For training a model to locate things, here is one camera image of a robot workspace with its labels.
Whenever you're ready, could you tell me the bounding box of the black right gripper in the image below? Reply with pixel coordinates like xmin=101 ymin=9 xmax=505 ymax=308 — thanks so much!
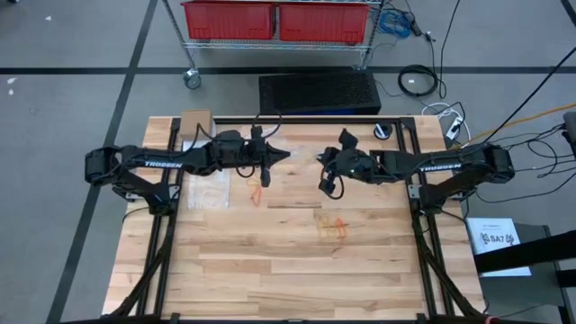
xmin=316 ymin=128 xmax=377 ymax=195

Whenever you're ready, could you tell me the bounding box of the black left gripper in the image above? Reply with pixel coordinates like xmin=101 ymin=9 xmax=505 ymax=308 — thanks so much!
xmin=209 ymin=125 xmax=292 ymax=188

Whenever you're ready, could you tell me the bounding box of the black white tape roll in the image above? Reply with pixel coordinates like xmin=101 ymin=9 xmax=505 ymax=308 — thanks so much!
xmin=373 ymin=121 xmax=394 ymax=141

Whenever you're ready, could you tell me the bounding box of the black perforated box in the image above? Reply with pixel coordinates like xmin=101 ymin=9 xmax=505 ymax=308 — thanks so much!
xmin=258 ymin=70 xmax=383 ymax=116

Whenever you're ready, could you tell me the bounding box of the white box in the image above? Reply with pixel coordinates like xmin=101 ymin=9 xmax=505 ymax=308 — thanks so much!
xmin=182 ymin=134 xmax=217 ymax=154

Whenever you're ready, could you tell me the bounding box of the brown cardboard box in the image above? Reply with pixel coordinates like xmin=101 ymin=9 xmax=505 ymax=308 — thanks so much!
xmin=178 ymin=109 xmax=214 ymax=141

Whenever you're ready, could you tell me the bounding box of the white power strip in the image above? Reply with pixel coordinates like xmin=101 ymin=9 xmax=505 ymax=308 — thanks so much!
xmin=445 ymin=115 xmax=464 ymax=141

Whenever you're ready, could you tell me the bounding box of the red plastic bin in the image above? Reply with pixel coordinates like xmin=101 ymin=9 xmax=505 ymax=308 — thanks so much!
xmin=277 ymin=2 xmax=371 ymax=44
xmin=181 ymin=0 xmax=276 ymax=41

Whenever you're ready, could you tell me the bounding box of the white printed paper sheet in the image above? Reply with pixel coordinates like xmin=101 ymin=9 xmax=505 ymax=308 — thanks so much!
xmin=466 ymin=217 xmax=534 ymax=278

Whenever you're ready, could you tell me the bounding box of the grey side cart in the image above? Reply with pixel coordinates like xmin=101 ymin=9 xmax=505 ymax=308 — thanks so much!
xmin=472 ymin=222 xmax=576 ymax=324

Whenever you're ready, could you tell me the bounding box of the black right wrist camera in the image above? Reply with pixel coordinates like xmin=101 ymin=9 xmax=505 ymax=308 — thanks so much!
xmin=335 ymin=150 xmax=356 ymax=175

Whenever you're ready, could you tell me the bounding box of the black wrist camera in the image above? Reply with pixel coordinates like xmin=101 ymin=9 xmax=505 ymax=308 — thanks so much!
xmin=335 ymin=150 xmax=356 ymax=175
xmin=247 ymin=144 xmax=266 ymax=167

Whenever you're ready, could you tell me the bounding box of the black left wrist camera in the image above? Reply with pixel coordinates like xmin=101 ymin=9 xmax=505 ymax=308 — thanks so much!
xmin=247 ymin=144 xmax=266 ymax=167

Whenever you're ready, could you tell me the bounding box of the black looped camera cable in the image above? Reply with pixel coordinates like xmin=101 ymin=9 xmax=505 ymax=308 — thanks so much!
xmin=319 ymin=173 xmax=346 ymax=202
xmin=193 ymin=111 xmax=284 ymax=179

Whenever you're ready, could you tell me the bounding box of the black coiled cable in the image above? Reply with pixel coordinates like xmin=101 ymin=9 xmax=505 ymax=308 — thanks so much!
xmin=397 ymin=64 xmax=440 ymax=98

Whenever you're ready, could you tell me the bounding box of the chrome wire shelf rack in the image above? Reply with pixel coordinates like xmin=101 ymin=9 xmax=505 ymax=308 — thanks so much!
xmin=160 ymin=0 xmax=389 ymax=90

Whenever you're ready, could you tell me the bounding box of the white cable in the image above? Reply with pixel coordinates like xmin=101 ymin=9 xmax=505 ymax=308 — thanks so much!
xmin=421 ymin=102 xmax=473 ymax=144

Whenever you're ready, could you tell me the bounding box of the blue coiled cable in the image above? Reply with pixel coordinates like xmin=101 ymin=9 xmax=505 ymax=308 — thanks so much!
xmin=376 ymin=7 xmax=414 ymax=40

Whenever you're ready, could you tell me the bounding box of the thin black cable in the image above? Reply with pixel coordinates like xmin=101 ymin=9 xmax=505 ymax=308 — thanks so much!
xmin=438 ymin=0 xmax=463 ymax=99

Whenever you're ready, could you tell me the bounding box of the yellow cable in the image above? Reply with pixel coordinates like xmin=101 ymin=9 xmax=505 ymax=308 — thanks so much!
xmin=467 ymin=102 xmax=576 ymax=144

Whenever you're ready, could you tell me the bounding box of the thick black cable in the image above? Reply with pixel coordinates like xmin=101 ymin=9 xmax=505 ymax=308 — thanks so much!
xmin=462 ymin=57 xmax=576 ymax=149

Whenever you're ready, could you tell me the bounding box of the black cable bundle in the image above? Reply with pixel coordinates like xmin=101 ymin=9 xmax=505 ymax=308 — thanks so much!
xmin=467 ymin=121 xmax=576 ymax=204

